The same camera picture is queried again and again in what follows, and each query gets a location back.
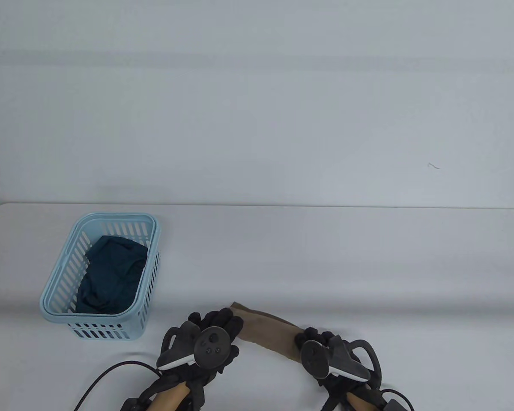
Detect light blue plastic basket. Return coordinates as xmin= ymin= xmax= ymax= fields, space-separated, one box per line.
xmin=39 ymin=213 xmax=161 ymax=342

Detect person's right forearm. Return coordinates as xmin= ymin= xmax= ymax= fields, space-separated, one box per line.
xmin=345 ymin=391 xmax=374 ymax=411

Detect person's right hand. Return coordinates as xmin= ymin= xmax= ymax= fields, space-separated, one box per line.
xmin=294 ymin=327 xmax=384 ymax=411

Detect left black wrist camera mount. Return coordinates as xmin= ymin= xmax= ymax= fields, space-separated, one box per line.
xmin=120 ymin=397 xmax=155 ymax=411

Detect white black controller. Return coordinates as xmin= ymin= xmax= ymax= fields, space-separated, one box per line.
xmin=299 ymin=335 xmax=383 ymax=382
xmin=156 ymin=321 xmax=232 ymax=371

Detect right white black controller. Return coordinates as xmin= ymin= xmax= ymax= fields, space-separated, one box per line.
xmin=299 ymin=335 xmax=383 ymax=382

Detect dark teal shorts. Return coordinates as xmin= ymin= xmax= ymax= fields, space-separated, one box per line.
xmin=75 ymin=235 xmax=149 ymax=315

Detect left white black controller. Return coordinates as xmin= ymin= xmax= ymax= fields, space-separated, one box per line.
xmin=156 ymin=321 xmax=232 ymax=371

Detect brown shorts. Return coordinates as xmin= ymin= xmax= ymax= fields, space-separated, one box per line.
xmin=230 ymin=301 xmax=310 ymax=367

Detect person's left forearm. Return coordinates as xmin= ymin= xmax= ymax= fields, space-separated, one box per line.
xmin=147 ymin=382 xmax=190 ymax=411

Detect person's left hand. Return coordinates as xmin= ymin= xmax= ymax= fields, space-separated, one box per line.
xmin=142 ymin=309 xmax=244 ymax=410

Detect black cable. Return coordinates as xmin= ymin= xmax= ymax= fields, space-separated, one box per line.
xmin=72 ymin=362 xmax=162 ymax=411
xmin=380 ymin=388 xmax=417 ymax=411

